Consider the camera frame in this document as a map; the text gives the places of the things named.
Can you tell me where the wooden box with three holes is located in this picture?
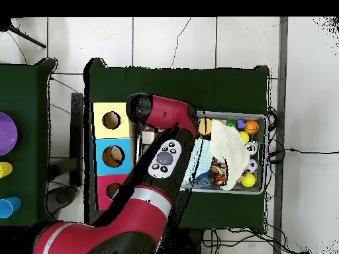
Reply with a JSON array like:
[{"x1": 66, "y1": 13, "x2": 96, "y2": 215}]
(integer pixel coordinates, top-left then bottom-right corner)
[{"x1": 92, "y1": 102, "x2": 136, "y2": 212}]

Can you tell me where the clear mesh bin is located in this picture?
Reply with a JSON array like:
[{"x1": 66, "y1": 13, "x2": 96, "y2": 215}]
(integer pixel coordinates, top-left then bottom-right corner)
[{"x1": 136, "y1": 108, "x2": 268, "y2": 196}]

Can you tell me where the plain wooden block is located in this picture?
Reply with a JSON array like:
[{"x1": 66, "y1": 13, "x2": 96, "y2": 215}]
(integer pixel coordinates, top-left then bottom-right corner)
[{"x1": 141, "y1": 130, "x2": 157, "y2": 144}]

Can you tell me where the mint green muslin cloth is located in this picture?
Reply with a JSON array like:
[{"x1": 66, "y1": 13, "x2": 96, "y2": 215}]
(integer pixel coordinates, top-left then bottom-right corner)
[{"x1": 182, "y1": 137, "x2": 214, "y2": 187}]

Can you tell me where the cream muslin cloth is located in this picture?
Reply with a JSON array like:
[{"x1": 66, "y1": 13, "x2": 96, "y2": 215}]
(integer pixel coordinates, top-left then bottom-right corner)
[{"x1": 209, "y1": 119, "x2": 251, "y2": 191}]

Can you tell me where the dark green tablecloth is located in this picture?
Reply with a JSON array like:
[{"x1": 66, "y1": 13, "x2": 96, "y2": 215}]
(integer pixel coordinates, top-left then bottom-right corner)
[{"x1": 83, "y1": 58, "x2": 271, "y2": 233}]

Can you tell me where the dark green side table cloth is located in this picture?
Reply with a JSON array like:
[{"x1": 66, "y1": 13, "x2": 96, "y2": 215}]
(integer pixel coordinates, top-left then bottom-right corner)
[{"x1": 0, "y1": 58, "x2": 59, "y2": 230}]

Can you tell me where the purple plate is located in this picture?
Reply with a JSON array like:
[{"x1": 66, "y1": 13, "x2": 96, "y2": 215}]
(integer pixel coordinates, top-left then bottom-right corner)
[{"x1": 0, "y1": 112, "x2": 19, "y2": 157}]

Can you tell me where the yellow cup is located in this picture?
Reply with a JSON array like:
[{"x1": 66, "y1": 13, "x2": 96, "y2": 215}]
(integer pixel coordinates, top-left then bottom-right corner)
[{"x1": 0, "y1": 161, "x2": 14, "y2": 179}]

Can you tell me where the blue cup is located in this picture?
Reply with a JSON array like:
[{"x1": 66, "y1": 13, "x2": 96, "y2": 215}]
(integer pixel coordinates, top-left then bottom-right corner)
[{"x1": 0, "y1": 196, "x2": 23, "y2": 220}]

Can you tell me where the black tripod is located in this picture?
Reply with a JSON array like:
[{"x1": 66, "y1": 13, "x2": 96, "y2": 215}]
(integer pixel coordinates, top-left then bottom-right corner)
[{"x1": 0, "y1": 18, "x2": 48, "y2": 50}]

